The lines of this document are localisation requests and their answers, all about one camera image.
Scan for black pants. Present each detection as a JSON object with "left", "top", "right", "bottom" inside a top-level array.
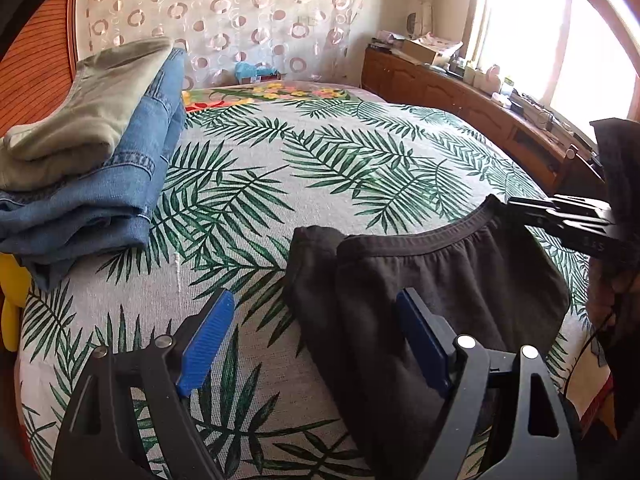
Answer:
[{"left": 282, "top": 194, "right": 573, "bottom": 466}]

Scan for right hand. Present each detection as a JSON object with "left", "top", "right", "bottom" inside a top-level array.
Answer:
[{"left": 587, "top": 258, "right": 639, "bottom": 344}]

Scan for wooden sideboard cabinet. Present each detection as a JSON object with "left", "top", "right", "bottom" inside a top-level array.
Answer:
[{"left": 361, "top": 46, "right": 606, "bottom": 200}]

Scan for floral pink blanket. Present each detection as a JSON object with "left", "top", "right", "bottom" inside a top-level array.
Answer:
[{"left": 182, "top": 80, "right": 385, "bottom": 113}]

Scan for blue toy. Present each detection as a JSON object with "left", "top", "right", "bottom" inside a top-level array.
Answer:
[{"left": 234, "top": 62, "right": 282, "bottom": 84}]

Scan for folded blue jeans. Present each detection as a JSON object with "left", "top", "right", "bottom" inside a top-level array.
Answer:
[{"left": 1, "top": 48, "right": 186, "bottom": 290}]

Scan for cardboard box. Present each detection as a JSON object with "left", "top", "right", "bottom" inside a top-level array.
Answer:
[{"left": 401, "top": 34, "right": 463, "bottom": 67}]

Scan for folded beige pants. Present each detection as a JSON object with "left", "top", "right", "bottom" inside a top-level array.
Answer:
[{"left": 1, "top": 37, "right": 172, "bottom": 192}]

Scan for palm leaf bed cover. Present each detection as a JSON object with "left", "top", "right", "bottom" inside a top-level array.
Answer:
[{"left": 14, "top": 96, "right": 609, "bottom": 480}]

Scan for yellow plush toy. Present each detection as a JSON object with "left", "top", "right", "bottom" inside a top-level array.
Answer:
[{"left": 0, "top": 254, "right": 32, "bottom": 352}]

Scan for circle pattern sheer curtain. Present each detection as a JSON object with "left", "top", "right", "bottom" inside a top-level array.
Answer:
[{"left": 76, "top": 0, "right": 363, "bottom": 89}]

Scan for wooden louvered wardrobe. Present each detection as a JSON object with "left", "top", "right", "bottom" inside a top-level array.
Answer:
[{"left": 1, "top": 0, "right": 77, "bottom": 133}]

